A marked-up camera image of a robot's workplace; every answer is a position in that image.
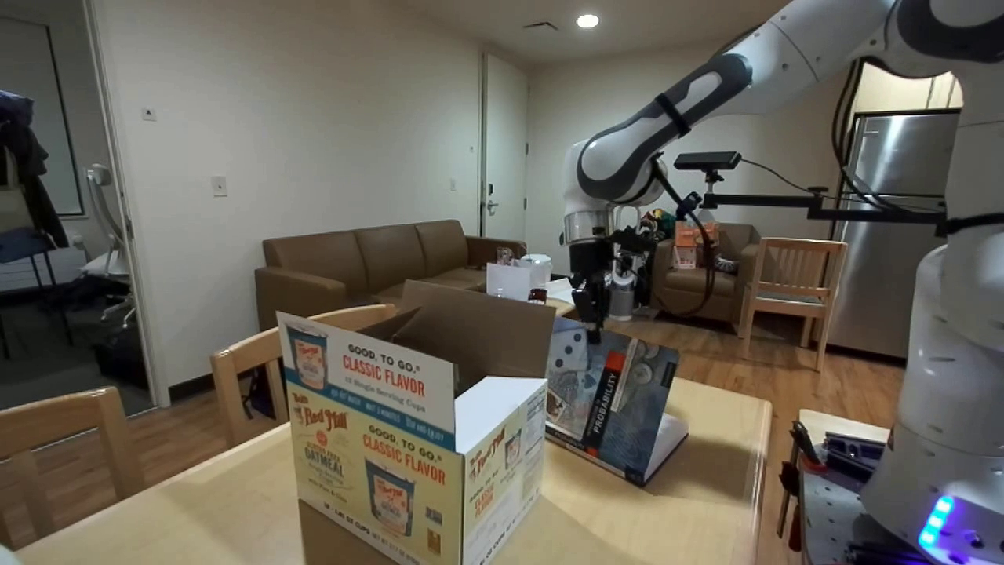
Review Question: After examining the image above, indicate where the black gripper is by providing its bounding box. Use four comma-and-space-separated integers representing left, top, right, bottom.
567, 230, 637, 344

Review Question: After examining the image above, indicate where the probability textbook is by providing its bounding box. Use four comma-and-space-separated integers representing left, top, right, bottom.
541, 313, 693, 489

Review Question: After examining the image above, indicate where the low coffee table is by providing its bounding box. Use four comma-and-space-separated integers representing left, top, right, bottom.
527, 276, 581, 322

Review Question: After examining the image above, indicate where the white bladeless fan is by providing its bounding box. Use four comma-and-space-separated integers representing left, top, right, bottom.
607, 199, 647, 322

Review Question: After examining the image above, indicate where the orange box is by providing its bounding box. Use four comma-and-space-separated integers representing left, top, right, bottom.
672, 220, 706, 274

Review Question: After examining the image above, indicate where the brown armchair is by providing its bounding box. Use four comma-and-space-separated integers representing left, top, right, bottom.
648, 220, 763, 326

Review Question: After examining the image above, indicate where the white room door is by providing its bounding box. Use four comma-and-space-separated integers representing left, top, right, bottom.
479, 51, 529, 245

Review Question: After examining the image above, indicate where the wooden slat-back armchair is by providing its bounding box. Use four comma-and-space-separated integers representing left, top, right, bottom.
735, 235, 851, 369

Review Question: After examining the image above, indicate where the brown leather sofa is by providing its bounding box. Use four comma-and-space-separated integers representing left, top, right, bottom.
251, 215, 529, 330

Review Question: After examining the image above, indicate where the printed cardboard box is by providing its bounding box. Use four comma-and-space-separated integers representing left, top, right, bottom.
272, 279, 558, 565

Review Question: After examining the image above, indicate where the black orange clamp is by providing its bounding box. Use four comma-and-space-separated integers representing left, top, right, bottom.
774, 418, 827, 552

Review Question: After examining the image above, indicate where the stainless steel refrigerator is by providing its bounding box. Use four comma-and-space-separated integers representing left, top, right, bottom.
827, 107, 967, 363

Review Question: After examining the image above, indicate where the light wooden dining chair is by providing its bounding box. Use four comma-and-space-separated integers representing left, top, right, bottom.
206, 302, 402, 447
0, 387, 147, 552

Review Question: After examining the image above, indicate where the cabinet above refrigerator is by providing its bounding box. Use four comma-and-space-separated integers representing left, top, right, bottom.
851, 59, 967, 119

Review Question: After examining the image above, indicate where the blue folding chair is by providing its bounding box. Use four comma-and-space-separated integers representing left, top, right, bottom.
0, 226, 78, 352

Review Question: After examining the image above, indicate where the dark hanging jacket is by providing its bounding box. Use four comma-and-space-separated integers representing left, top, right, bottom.
0, 86, 72, 250

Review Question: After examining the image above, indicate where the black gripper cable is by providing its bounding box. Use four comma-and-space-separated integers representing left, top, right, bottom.
648, 154, 724, 322

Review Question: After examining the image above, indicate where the black stereo camera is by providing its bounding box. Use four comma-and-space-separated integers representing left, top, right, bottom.
672, 148, 742, 174

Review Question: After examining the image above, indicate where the black camera boom pole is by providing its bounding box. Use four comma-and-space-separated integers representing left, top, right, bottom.
699, 170, 951, 230

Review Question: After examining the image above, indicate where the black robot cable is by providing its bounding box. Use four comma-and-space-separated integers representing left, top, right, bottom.
827, 56, 951, 226

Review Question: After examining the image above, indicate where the wall whiteboard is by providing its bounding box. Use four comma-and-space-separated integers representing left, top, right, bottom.
0, 13, 85, 220

